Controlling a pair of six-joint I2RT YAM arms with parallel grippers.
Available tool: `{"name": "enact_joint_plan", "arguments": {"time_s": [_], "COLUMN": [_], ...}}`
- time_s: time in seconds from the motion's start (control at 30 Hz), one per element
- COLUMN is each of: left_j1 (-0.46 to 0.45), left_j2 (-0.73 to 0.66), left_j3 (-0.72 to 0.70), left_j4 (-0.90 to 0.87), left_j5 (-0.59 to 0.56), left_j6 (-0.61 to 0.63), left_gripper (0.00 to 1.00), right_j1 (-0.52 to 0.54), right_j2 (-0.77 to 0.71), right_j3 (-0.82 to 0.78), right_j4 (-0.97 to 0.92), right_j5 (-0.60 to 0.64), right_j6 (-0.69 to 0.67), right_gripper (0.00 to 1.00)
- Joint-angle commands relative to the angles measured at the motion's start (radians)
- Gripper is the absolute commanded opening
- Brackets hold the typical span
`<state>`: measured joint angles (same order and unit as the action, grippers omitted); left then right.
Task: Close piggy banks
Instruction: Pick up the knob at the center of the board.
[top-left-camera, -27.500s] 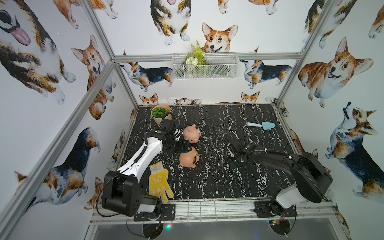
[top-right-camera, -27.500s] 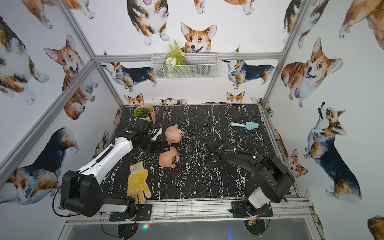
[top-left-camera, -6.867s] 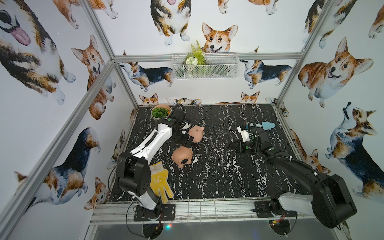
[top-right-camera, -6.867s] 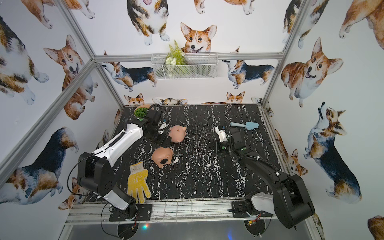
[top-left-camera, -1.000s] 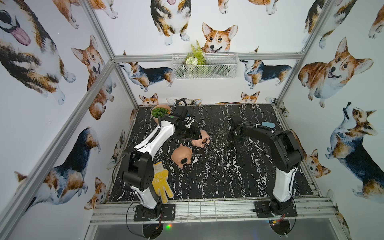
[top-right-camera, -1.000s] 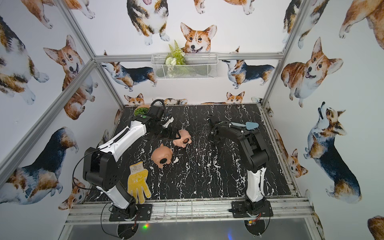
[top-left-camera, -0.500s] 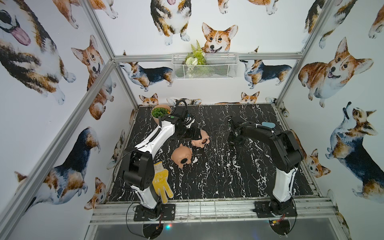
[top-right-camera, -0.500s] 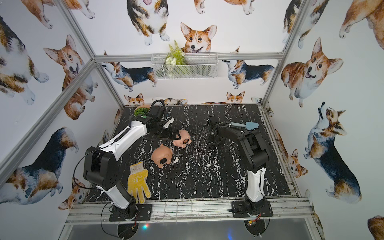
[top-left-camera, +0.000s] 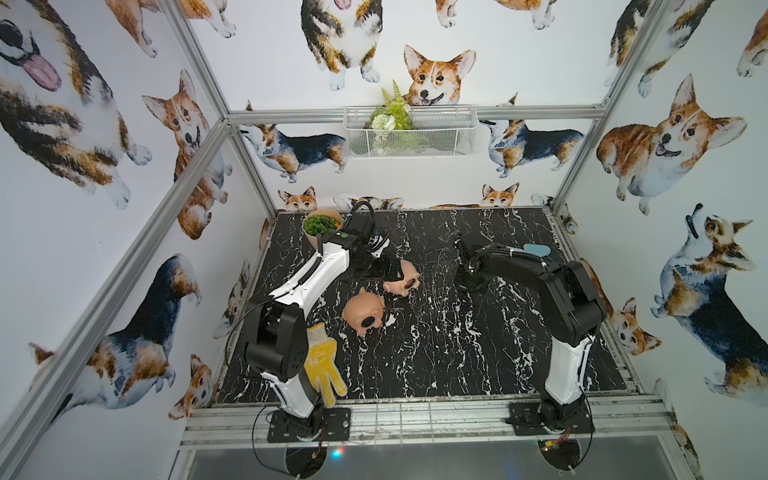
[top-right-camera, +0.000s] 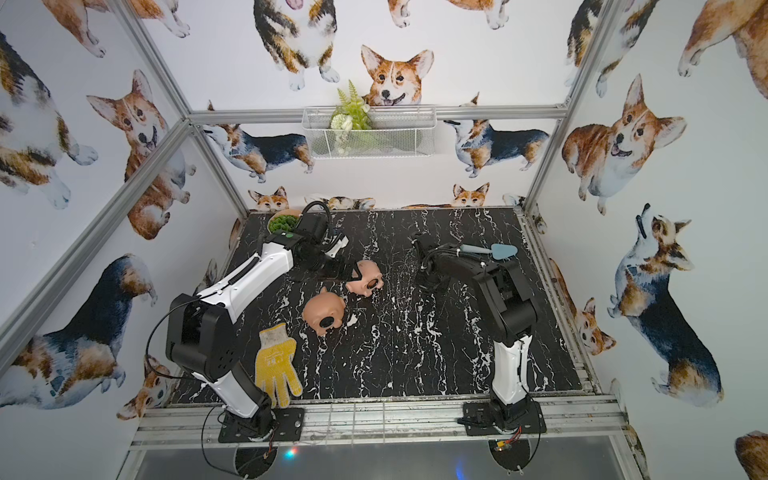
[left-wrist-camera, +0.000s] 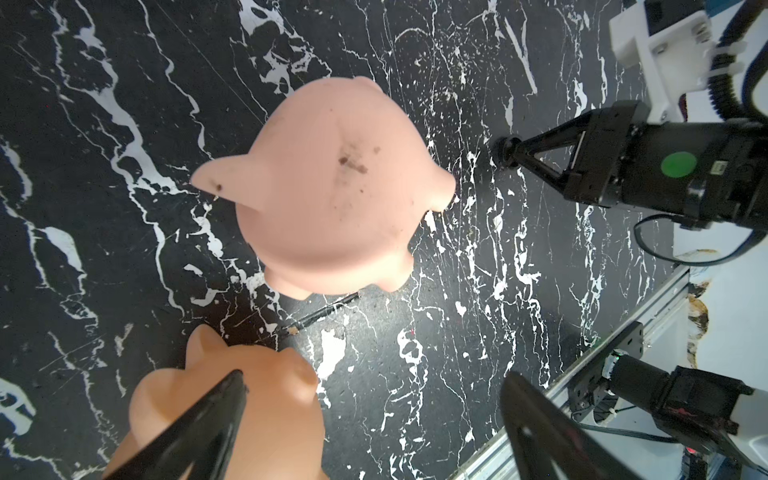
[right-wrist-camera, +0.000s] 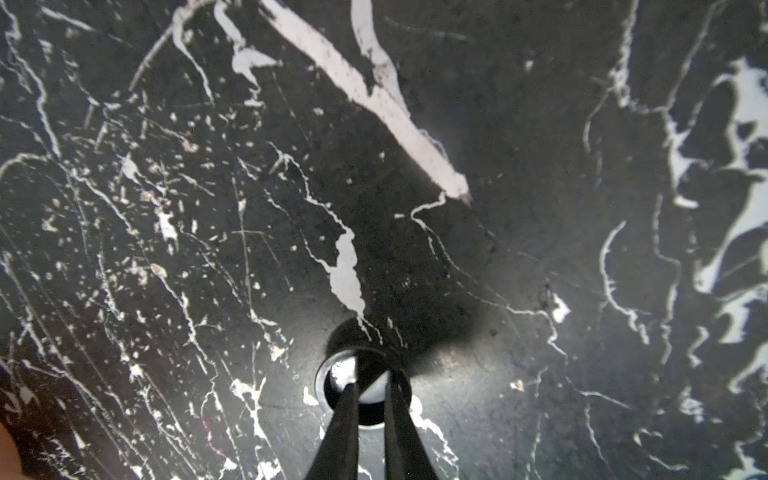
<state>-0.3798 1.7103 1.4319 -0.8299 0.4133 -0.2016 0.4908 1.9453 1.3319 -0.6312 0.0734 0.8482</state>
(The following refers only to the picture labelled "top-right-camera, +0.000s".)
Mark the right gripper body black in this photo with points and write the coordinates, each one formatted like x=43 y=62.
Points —
x=430 y=283

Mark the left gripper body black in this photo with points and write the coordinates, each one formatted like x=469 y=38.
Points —
x=335 y=264

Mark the pink piggy bank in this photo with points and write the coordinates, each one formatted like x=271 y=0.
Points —
x=367 y=278
x=323 y=312

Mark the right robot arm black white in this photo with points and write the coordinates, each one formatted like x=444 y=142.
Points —
x=505 y=305

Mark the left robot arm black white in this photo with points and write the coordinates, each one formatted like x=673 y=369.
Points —
x=201 y=337

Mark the pink pot green plant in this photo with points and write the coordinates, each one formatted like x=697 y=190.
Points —
x=284 y=221

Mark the teal silicone spatula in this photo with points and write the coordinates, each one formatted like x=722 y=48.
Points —
x=496 y=251

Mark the yellow work glove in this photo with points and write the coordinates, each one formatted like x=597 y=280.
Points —
x=274 y=369

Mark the green fern plant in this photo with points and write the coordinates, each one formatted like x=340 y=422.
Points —
x=350 y=122

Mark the white wire wall basket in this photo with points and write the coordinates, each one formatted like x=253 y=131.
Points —
x=396 y=132

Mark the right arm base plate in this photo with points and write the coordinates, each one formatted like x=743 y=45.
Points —
x=494 y=419

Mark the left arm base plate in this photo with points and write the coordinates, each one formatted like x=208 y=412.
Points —
x=277 y=425

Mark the aluminium front rail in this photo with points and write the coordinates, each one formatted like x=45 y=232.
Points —
x=380 y=422

